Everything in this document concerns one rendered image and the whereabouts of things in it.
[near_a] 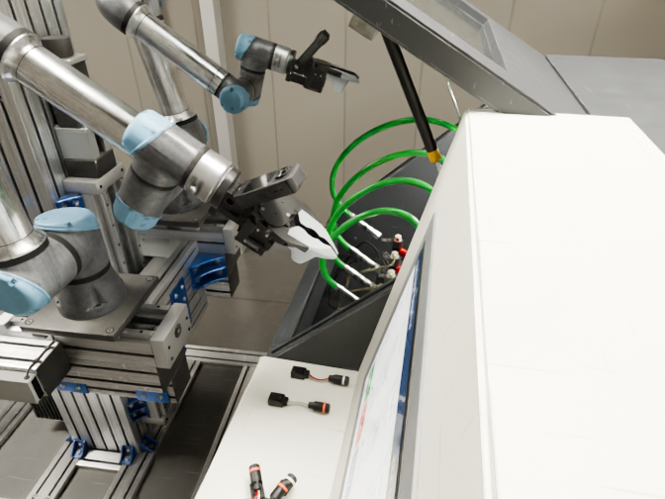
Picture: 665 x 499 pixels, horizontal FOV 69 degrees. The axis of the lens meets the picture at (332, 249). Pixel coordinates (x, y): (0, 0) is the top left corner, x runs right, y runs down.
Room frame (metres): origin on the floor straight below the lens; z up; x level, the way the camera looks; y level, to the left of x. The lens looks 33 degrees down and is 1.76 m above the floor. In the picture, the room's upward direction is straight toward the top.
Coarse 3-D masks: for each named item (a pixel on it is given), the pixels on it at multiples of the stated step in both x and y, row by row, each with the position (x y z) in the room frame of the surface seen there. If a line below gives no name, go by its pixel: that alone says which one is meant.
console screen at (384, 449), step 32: (416, 256) 0.56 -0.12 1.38; (416, 288) 0.46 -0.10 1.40; (416, 320) 0.39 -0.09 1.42; (384, 352) 0.49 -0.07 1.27; (416, 352) 0.33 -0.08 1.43; (384, 384) 0.40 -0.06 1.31; (416, 384) 0.28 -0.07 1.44; (384, 416) 0.33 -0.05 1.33; (416, 416) 0.24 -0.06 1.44; (352, 448) 0.42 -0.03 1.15; (384, 448) 0.28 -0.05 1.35; (416, 448) 0.22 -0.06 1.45; (352, 480) 0.34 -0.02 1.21; (384, 480) 0.24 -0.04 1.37; (416, 480) 0.19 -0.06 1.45
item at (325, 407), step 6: (270, 396) 0.64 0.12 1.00; (276, 396) 0.64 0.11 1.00; (282, 396) 0.64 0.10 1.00; (270, 402) 0.63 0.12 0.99; (276, 402) 0.63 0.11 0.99; (282, 402) 0.63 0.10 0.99; (288, 402) 0.63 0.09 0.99; (294, 402) 0.64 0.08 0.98; (300, 402) 0.64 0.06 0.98; (312, 402) 0.63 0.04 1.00; (318, 402) 0.63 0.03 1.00; (324, 402) 0.63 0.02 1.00; (312, 408) 0.62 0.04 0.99; (318, 408) 0.62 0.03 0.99; (324, 408) 0.61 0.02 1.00; (330, 408) 0.62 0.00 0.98
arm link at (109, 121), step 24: (0, 24) 0.86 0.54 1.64; (0, 48) 0.84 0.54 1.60; (24, 48) 0.86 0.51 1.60; (0, 72) 0.84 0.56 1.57; (24, 72) 0.84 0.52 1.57; (48, 72) 0.84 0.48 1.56; (72, 72) 0.86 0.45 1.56; (48, 96) 0.84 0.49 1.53; (72, 96) 0.83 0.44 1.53; (96, 96) 0.84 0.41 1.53; (96, 120) 0.82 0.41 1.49; (120, 120) 0.83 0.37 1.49; (120, 144) 0.82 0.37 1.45
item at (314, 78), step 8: (312, 56) 1.48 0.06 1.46; (288, 64) 1.44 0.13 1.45; (296, 64) 1.46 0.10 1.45; (312, 64) 1.44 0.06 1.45; (328, 64) 1.45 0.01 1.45; (288, 72) 1.45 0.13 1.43; (296, 72) 1.46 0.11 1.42; (304, 72) 1.46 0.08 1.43; (312, 72) 1.44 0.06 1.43; (320, 72) 1.44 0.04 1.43; (288, 80) 1.46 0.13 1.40; (296, 80) 1.47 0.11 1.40; (304, 80) 1.45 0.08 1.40; (312, 80) 1.44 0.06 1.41; (320, 80) 1.44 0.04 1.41; (312, 88) 1.44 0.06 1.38; (320, 88) 1.43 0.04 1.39
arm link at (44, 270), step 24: (0, 168) 0.77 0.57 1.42; (0, 192) 0.75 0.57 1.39; (0, 216) 0.73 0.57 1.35; (24, 216) 0.77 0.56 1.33; (0, 240) 0.72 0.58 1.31; (24, 240) 0.74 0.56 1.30; (48, 240) 0.81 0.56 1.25; (0, 264) 0.70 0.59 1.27; (24, 264) 0.72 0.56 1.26; (48, 264) 0.75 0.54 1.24; (72, 264) 0.80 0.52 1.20; (0, 288) 0.69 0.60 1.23; (24, 288) 0.69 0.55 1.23; (48, 288) 0.73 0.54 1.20; (24, 312) 0.70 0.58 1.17
